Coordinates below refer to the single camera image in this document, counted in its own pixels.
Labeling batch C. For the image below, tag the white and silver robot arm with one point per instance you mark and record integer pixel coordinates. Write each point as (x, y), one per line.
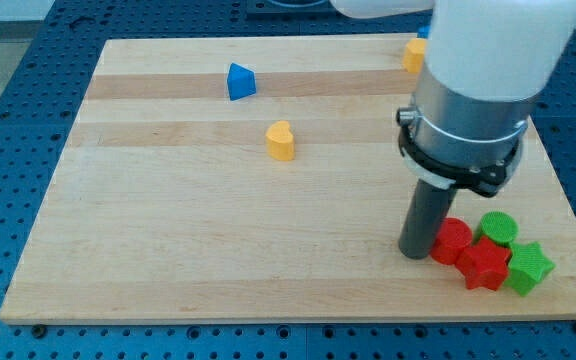
(485, 63)

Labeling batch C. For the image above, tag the blue block behind arm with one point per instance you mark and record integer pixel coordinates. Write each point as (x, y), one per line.
(423, 32)

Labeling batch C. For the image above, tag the yellow heart block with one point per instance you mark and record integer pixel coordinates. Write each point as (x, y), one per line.
(280, 142)

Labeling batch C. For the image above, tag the wooden board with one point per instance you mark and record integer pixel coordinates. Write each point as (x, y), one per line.
(165, 208)

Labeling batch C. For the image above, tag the blue triangle block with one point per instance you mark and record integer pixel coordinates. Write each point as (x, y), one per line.
(241, 82)

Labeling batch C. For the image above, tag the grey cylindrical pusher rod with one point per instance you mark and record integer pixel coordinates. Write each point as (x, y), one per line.
(428, 209)

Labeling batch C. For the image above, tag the red cylinder block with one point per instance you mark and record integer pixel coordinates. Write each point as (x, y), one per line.
(453, 238)

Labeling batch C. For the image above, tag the yellow block at board edge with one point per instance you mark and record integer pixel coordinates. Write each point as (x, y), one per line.
(414, 52)

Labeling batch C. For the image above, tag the red star block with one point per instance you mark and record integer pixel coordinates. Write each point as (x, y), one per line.
(484, 264)

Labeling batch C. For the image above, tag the green cylinder block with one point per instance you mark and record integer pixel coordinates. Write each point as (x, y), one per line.
(497, 226)

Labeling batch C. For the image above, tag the green star block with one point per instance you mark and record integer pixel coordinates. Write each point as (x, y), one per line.
(527, 267)

